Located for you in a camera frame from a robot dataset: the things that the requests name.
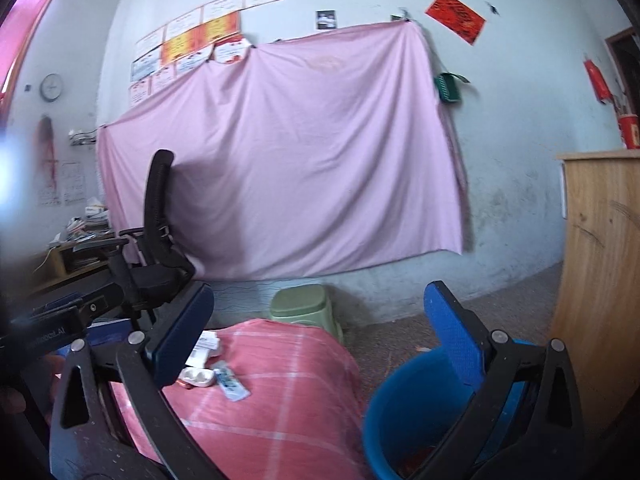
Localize blue cardboard box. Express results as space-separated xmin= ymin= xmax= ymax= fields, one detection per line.
xmin=53 ymin=320 xmax=132 ymax=356

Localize wall certificates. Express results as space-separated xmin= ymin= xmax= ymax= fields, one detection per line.
xmin=129 ymin=0 xmax=282 ymax=107

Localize wooden cabinet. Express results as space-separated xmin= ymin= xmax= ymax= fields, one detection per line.
xmin=550 ymin=150 xmax=640 ymax=436

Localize stack of papers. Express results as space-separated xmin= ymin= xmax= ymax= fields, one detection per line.
xmin=49 ymin=197 xmax=113 ymax=247

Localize green plastic stool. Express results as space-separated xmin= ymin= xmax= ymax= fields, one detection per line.
xmin=269 ymin=284 xmax=344 ymax=342

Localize black office chair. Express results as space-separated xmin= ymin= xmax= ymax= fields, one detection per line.
xmin=74 ymin=150 xmax=195 ymax=320

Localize pink hanging sheet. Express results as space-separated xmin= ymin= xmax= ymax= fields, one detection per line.
xmin=96 ymin=21 xmax=464 ymax=282

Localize pink checked tablecloth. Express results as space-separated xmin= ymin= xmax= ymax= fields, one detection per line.
xmin=106 ymin=317 xmax=374 ymax=480

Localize person's left hand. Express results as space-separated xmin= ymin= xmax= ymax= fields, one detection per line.
xmin=1 ymin=354 xmax=65 ymax=415

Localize light blue foil wrapper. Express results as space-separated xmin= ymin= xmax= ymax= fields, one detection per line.
xmin=212 ymin=361 xmax=250 ymax=402

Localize red diamond wall paper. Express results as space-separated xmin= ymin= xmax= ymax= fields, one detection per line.
xmin=425 ymin=0 xmax=486 ymax=44

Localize wooden desk shelf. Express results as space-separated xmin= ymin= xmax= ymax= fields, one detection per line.
xmin=28 ymin=243 xmax=107 ymax=294

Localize red hanging ornament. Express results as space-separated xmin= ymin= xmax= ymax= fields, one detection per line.
xmin=36 ymin=115 xmax=58 ymax=188

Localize green hanging basket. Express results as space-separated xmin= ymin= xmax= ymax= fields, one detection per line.
xmin=434 ymin=72 xmax=471 ymax=104

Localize white paper package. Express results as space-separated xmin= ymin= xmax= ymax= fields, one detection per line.
xmin=186 ymin=330 xmax=222 ymax=368

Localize small wall photo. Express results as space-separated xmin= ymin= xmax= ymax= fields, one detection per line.
xmin=316 ymin=10 xmax=337 ymax=30

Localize blue plastic basin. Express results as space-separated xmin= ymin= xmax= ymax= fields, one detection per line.
xmin=361 ymin=339 xmax=542 ymax=480

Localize round wall clock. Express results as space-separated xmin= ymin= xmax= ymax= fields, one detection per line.
xmin=39 ymin=73 xmax=64 ymax=103

